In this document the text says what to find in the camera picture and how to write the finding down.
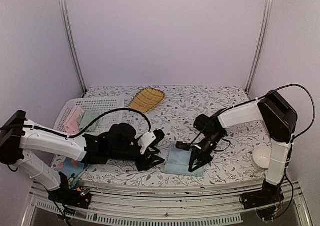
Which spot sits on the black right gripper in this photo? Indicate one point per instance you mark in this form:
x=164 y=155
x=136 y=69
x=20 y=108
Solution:
x=193 y=157

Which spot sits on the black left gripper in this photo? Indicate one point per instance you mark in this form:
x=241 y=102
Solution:
x=147 y=162

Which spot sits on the light blue towel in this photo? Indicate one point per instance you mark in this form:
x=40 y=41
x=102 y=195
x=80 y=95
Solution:
x=177 y=163

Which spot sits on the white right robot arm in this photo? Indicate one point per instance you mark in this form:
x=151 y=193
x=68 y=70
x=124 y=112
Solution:
x=279 y=119

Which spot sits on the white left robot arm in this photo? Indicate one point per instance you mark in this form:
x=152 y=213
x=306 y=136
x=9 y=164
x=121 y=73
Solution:
x=19 y=136

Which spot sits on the floral patterned table mat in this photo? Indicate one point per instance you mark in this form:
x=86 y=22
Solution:
x=175 y=115

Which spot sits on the woven bamboo tray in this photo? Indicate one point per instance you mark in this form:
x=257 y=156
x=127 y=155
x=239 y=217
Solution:
x=147 y=99

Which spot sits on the white bowl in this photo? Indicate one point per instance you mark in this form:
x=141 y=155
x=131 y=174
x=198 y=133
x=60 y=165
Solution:
x=261 y=157

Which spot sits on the white plastic mesh basket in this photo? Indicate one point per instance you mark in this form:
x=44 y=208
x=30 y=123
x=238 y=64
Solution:
x=98 y=104

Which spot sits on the green rolled towel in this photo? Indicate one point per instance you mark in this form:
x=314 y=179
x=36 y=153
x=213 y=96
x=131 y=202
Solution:
x=86 y=118

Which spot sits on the blue cartoon print towel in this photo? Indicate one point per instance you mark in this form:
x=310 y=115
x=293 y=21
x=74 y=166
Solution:
x=72 y=169

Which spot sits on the pink rolled towel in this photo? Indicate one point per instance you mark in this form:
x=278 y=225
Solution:
x=71 y=124

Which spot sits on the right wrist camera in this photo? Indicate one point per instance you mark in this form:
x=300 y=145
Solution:
x=183 y=146

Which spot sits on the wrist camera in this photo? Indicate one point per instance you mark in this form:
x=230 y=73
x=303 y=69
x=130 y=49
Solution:
x=150 y=138
x=183 y=146

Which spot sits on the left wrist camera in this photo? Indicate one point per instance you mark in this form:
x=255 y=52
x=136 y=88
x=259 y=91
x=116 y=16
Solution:
x=150 y=138

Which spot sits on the aluminium front rail frame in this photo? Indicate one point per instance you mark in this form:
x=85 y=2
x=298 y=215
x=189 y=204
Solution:
x=202 y=205

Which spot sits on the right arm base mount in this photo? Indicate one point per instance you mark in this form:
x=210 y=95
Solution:
x=268 y=194

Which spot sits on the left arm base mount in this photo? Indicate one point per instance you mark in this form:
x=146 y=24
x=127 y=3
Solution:
x=79 y=197

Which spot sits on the right aluminium frame post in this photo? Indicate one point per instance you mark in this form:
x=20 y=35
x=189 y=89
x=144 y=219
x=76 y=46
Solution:
x=259 y=48

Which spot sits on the aluminium frame post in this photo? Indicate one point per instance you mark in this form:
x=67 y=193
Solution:
x=71 y=44
x=259 y=48

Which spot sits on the left aluminium frame post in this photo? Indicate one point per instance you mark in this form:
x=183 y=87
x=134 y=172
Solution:
x=71 y=44

